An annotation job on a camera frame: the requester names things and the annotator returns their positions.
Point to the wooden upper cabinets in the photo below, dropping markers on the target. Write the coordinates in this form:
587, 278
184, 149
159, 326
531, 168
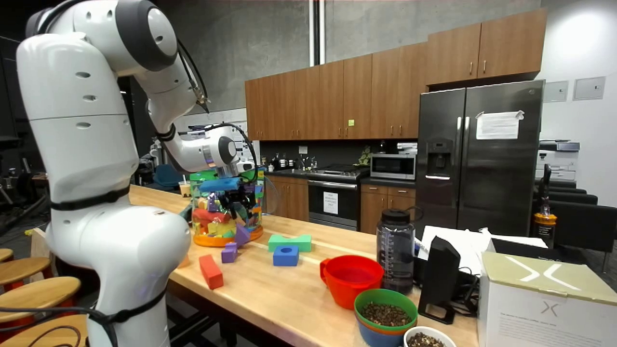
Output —
359, 97

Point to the stainless steel refrigerator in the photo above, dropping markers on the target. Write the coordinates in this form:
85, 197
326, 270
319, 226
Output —
488, 174

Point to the silver microwave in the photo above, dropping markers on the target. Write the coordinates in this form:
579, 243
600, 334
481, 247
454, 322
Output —
392, 166

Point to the white bowl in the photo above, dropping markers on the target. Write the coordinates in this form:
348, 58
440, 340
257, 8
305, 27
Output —
427, 338

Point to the white paper on oven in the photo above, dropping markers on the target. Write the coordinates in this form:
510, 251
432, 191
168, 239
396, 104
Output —
330, 203

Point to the stainless oven with stove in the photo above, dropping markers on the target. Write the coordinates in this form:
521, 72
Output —
334, 199

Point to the black office chair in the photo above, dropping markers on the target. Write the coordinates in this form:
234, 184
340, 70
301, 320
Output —
581, 224

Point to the white cardboard box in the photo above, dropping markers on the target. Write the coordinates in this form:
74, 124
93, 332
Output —
546, 301

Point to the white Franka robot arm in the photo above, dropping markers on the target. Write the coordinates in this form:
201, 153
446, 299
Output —
83, 160

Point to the red rectangular foam block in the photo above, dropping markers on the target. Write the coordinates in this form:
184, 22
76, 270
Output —
211, 272

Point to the wooden stool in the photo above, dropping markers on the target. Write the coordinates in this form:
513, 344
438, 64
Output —
22, 268
45, 334
35, 297

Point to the white wall panel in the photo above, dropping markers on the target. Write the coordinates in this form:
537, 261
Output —
589, 87
556, 91

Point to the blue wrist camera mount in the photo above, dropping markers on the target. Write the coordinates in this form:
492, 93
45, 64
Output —
218, 185

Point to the black stand device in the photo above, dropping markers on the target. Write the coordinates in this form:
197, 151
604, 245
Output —
440, 276

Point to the small purple foam arch block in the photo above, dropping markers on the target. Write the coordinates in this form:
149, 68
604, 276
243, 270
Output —
228, 255

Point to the blue bowl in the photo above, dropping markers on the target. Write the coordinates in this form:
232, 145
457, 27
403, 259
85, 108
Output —
378, 338

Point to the grey office printer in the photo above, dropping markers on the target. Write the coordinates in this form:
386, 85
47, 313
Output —
558, 158

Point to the purple triangle foam block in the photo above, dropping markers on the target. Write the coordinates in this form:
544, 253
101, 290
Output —
242, 236

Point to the green bowl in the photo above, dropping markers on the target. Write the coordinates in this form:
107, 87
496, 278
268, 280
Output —
386, 313

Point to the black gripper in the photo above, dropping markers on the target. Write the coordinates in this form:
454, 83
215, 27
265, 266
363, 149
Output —
245, 185

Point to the colourful toy pile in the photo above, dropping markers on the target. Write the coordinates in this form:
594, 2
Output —
215, 222

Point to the white paper on refrigerator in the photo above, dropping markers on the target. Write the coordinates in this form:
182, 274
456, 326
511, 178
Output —
498, 126

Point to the blue foam block with hole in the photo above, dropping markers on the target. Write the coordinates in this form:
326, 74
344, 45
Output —
286, 257

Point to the wooden lower cabinet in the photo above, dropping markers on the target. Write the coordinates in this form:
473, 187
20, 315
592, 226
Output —
286, 197
386, 205

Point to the green foam arch block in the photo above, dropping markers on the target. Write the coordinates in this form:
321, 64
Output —
290, 241

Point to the red plastic bowl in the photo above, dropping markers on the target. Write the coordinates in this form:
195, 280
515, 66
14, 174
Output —
349, 280

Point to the green potted plant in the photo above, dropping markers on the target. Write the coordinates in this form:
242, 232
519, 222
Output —
365, 157

